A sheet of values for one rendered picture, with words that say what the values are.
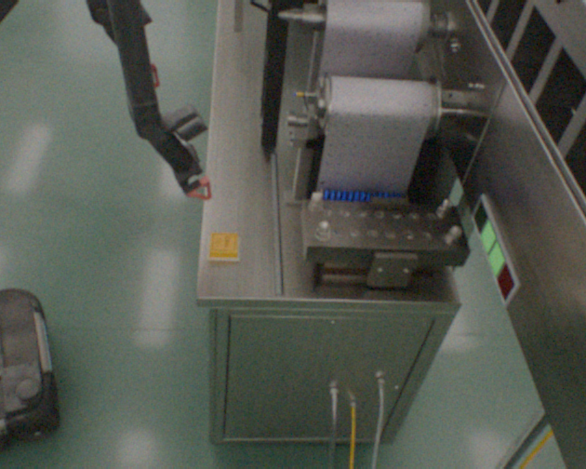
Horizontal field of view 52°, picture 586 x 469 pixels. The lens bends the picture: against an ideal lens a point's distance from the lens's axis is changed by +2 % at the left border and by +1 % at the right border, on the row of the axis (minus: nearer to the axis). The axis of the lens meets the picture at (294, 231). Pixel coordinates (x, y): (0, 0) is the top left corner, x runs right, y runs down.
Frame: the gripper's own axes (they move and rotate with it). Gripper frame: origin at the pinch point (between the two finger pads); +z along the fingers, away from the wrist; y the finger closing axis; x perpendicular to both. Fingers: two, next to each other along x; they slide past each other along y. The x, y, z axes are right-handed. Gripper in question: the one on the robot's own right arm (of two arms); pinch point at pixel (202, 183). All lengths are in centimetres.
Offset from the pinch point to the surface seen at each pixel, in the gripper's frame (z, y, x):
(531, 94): -10, -38, -67
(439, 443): 128, -48, -13
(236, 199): 18.7, 6.8, -3.1
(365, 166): 12.9, -12.2, -36.8
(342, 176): 13.8, -10.5, -30.8
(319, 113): -4.2, -5.3, -33.3
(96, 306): 76, 52, 77
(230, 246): 12.6, -11.3, 2.7
